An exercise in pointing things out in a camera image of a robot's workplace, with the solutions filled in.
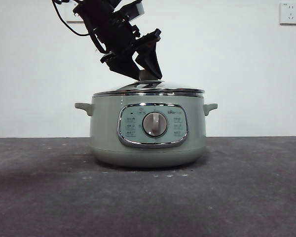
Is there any pale green electric cooking pot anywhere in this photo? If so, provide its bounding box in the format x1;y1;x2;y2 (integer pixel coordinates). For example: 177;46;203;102
74;93;218;169

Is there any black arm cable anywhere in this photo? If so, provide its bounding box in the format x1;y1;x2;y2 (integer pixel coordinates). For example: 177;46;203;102
51;0;89;37

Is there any glass lid with green knob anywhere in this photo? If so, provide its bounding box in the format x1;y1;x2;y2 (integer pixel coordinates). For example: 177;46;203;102
93;70;204;97

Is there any white wall socket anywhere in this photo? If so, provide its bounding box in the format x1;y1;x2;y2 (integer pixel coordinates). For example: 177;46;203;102
279;2;296;26
66;0;86;24

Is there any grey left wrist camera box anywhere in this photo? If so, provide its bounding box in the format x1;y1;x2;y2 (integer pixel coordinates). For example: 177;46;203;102
114;1;145;22

